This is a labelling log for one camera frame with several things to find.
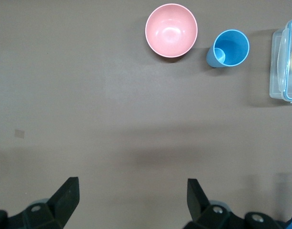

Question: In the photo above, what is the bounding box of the pink bowl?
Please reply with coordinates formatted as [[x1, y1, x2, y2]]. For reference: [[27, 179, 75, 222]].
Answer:
[[144, 3, 199, 59]]

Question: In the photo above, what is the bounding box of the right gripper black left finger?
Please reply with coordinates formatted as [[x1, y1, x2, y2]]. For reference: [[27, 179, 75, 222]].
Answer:
[[0, 176, 80, 229]]

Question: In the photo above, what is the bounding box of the clear plastic lidded container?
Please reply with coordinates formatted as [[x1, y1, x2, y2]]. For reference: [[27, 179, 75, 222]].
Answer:
[[269, 16, 292, 105]]

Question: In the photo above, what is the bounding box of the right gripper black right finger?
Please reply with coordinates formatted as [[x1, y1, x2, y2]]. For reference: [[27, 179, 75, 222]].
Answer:
[[183, 178, 283, 229]]

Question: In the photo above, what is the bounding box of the blue plastic cup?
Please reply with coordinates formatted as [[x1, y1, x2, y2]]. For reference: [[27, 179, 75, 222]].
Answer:
[[205, 29, 251, 69]]

